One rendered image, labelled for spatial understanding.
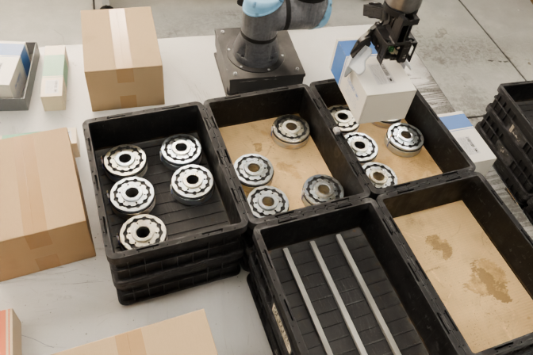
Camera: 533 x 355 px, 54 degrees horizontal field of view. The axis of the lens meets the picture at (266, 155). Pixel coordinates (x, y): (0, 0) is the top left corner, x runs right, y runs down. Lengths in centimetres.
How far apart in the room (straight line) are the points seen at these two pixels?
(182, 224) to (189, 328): 29
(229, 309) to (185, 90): 76
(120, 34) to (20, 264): 75
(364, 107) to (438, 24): 249
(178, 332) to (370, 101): 62
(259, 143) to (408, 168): 41
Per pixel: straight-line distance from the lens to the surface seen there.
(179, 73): 180
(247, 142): 141
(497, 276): 136
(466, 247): 137
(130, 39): 168
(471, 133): 170
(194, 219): 125
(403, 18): 109
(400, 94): 119
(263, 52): 165
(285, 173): 135
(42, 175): 134
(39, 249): 130
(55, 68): 176
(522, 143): 221
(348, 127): 146
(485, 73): 337
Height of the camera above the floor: 187
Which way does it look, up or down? 49 degrees down
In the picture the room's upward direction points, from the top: 9 degrees clockwise
